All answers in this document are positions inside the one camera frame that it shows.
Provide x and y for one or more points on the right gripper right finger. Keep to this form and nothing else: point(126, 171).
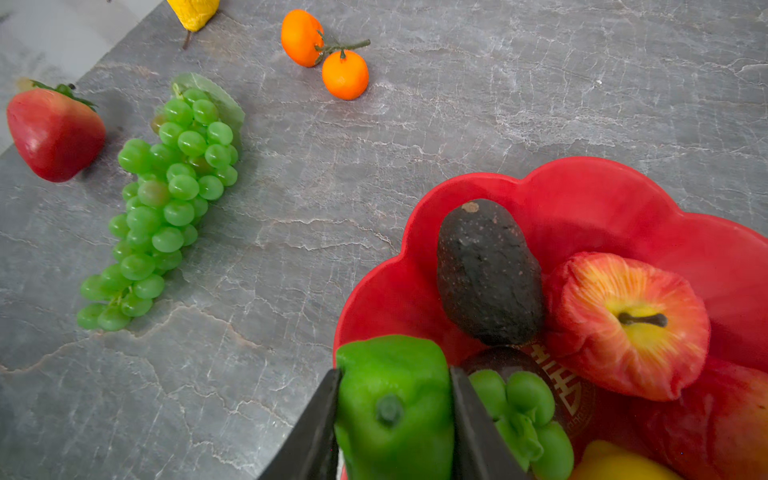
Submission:
point(479, 450)

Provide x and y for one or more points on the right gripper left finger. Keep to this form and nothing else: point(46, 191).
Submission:
point(311, 451)

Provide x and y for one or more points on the dark mangosteen with green leaves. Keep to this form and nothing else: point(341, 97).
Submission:
point(520, 399)

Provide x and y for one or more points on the green lime fruit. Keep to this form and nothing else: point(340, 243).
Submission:
point(394, 417)

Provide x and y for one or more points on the yellow lemon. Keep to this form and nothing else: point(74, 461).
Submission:
point(603, 460)

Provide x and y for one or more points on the dark green avocado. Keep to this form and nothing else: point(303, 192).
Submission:
point(488, 280)

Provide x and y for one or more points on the red apple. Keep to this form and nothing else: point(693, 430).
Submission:
point(625, 325)

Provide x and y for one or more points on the red yellow pomegranate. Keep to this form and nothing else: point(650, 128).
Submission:
point(716, 429)

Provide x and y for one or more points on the red flower-shaped fruit bowl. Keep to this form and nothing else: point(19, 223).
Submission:
point(563, 208)

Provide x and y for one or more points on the yellow pear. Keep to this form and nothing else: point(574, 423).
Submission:
point(193, 14)

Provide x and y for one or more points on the green grape bunch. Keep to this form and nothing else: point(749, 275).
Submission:
point(191, 166)

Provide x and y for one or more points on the orange tangerine with stem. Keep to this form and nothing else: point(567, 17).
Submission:
point(345, 73)

